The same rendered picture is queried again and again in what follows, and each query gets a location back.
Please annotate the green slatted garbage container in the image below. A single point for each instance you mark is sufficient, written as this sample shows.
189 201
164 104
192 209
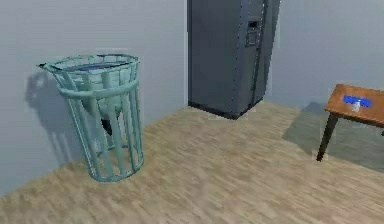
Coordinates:
100 92

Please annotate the blue garbage can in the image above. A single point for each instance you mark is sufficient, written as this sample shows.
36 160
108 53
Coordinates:
100 67

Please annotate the dark grey fridge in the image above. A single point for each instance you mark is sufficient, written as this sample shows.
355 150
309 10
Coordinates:
216 56

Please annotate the blue flat object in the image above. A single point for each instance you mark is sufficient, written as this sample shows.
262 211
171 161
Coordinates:
354 99

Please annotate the small white object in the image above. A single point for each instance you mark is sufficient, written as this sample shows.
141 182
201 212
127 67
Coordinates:
356 107

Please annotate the brown wooden table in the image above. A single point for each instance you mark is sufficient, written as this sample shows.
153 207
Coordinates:
358 111

